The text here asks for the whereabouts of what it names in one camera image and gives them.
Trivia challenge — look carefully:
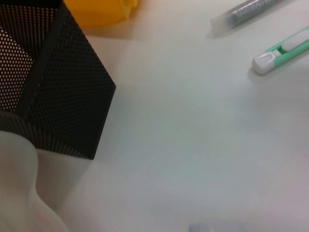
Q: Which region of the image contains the grey glitter pen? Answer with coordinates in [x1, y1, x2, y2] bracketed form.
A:
[210, 0, 285, 37]

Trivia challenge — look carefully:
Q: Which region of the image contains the yellow plastic bin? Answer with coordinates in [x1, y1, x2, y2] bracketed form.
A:
[63, 0, 140, 28]

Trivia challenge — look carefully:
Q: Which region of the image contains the mint green utility knife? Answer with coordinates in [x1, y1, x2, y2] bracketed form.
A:
[252, 26, 309, 74]

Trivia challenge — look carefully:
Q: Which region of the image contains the translucent wavy glass fruit bowl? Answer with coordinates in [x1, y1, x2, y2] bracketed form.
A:
[0, 130, 73, 232]

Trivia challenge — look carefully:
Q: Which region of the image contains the black mesh pen holder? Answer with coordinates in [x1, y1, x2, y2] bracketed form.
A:
[0, 0, 116, 160]

